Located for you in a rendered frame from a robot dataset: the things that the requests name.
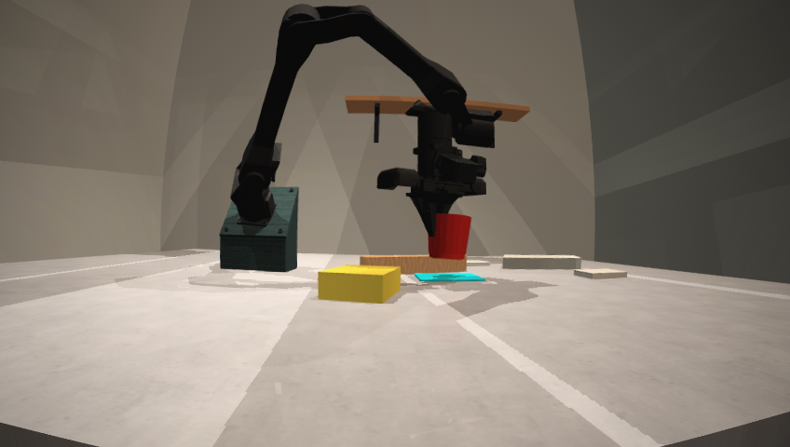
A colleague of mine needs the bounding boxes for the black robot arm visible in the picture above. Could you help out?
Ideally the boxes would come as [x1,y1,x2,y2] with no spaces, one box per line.
[231,4,495,227]

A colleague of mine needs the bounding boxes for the wooden flat bar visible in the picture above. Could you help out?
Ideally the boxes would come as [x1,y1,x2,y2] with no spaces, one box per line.
[360,254,467,275]

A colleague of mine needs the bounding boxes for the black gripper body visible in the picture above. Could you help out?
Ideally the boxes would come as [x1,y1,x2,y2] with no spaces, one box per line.
[377,138,486,196]

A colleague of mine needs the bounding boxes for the red cup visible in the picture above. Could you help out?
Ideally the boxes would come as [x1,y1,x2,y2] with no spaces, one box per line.
[429,213,471,260]

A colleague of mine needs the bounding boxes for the yellow rectangular block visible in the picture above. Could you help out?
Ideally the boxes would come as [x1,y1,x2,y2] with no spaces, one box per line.
[318,264,401,304]

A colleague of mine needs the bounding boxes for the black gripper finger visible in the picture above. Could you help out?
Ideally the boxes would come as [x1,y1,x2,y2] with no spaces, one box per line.
[406,191,441,237]
[436,193,464,213]

